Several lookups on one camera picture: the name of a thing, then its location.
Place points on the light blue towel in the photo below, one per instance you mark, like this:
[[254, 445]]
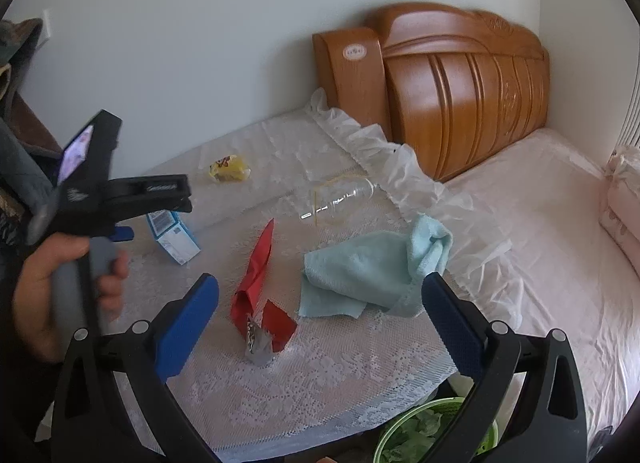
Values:
[[360, 268]]

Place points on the grey vertical blinds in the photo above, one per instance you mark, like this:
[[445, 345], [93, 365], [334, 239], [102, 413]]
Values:
[[632, 123]]

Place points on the clear plastic bottle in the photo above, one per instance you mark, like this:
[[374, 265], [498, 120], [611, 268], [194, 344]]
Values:
[[340, 198]]

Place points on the pink folded quilt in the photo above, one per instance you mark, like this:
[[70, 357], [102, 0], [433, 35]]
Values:
[[622, 228]]

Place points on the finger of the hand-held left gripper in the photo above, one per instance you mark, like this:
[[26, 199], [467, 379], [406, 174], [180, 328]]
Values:
[[125, 234]]

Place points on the dark clothing pile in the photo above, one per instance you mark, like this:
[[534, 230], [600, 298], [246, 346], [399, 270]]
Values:
[[20, 68]]

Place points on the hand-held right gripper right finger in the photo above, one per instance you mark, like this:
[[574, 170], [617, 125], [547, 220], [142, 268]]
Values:
[[450, 328]]

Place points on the carved wooden headboard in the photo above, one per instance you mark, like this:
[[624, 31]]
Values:
[[450, 108]]

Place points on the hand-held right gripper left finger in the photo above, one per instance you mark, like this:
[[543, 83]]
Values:
[[187, 328]]

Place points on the yellow snack packet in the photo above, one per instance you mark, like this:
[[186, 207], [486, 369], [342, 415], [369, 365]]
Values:
[[229, 169]]

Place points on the red wrapper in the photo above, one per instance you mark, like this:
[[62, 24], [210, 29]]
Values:
[[252, 283]]

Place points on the bed with pink sheet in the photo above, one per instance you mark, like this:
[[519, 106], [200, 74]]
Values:
[[540, 223]]

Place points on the person's left hand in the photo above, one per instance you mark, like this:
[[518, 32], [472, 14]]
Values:
[[35, 293]]

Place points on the green plastic basket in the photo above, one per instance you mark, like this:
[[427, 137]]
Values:
[[392, 425]]

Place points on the blue white carton box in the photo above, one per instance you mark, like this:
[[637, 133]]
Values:
[[175, 240]]

